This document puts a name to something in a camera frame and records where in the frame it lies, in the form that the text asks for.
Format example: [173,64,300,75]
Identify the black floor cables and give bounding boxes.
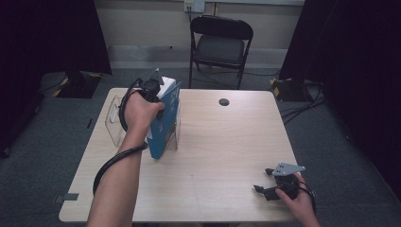
[279,82,327,126]

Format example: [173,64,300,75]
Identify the white wall outlet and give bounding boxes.
[183,0,206,14]

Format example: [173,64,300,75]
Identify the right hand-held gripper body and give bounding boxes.
[271,162,306,201]

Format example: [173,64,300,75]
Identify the grey table bracket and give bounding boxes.
[53,192,80,203]

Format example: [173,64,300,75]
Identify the black stand base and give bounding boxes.
[269,77,323,103]
[51,71,104,99]

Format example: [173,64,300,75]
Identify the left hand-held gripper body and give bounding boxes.
[137,67,166,104]

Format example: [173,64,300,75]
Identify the person's right hand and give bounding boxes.
[274,172,314,219]

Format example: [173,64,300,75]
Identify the clear acrylic file organizer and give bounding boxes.
[104,94,183,151]

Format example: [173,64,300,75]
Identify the black curtain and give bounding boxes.
[0,0,113,155]
[278,0,401,202]

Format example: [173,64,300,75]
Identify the black folding chair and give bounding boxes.
[188,14,254,91]

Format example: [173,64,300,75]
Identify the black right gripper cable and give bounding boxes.
[297,182,318,217]

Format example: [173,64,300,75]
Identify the person's left hand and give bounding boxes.
[123,90,166,141]

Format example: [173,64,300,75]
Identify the blue book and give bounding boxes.
[146,76,183,161]

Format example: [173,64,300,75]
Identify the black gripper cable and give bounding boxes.
[92,77,149,197]
[297,182,318,217]

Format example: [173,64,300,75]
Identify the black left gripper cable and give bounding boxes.
[92,77,149,197]

